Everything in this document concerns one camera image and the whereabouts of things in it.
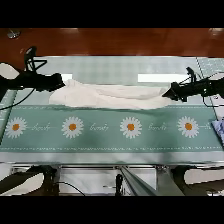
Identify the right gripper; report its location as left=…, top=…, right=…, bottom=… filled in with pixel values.
left=169, top=81, right=202, bottom=103

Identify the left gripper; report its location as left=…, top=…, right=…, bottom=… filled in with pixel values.
left=35, top=72, right=67, bottom=93

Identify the white garment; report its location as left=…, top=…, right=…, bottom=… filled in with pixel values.
left=48, top=78, right=173, bottom=111

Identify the pale blue garment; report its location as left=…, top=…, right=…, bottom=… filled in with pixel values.
left=211, top=118, right=224, bottom=148

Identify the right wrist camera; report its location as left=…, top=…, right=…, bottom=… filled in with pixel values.
left=185, top=66, right=202, bottom=85

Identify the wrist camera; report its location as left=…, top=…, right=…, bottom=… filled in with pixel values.
left=23, top=45, right=48, bottom=73
left=185, top=66, right=202, bottom=85

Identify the black cable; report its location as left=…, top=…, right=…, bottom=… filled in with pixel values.
left=201, top=94, right=224, bottom=109
left=0, top=87, right=37, bottom=112
left=55, top=181, right=87, bottom=197

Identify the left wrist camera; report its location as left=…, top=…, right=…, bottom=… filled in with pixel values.
left=23, top=45, right=48, bottom=73

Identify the silver frame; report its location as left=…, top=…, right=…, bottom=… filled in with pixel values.
left=0, top=161, right=224, bottom=197

